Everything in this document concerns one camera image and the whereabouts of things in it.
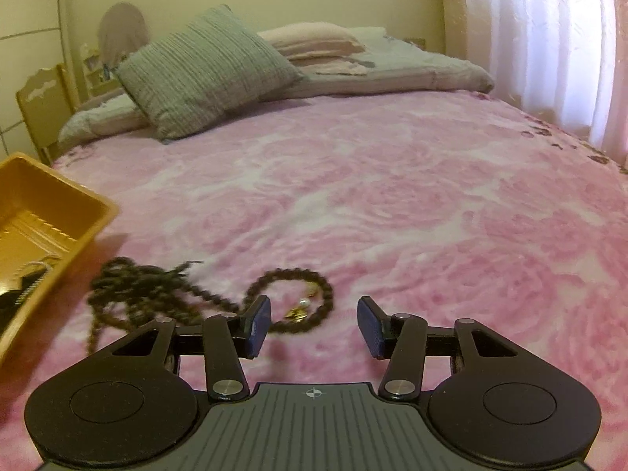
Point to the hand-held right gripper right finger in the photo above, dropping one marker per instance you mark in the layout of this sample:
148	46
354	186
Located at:
370	326

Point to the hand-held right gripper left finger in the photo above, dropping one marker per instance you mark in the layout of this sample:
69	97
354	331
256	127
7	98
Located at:
260	324

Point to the small gold pearl trinket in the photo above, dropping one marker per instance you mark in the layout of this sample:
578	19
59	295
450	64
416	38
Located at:
297	311

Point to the yellow plastic tray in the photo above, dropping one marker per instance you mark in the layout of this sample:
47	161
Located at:
73	216

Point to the black hair clip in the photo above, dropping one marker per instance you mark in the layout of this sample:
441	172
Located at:
29	292

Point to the pink floral blanket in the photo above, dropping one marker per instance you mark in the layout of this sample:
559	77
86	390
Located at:
392	196

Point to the grey striped folded quilt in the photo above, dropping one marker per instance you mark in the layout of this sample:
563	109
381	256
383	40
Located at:
431	73

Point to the green checked pillow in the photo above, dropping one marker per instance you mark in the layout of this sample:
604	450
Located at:
206	68

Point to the pink pillow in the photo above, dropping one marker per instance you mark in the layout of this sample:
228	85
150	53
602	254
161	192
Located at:
314	39

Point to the yellow wooden shelf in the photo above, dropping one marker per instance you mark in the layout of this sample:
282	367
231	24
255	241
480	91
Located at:
95	83

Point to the white sheer curtain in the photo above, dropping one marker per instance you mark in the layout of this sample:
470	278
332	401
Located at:
539	34

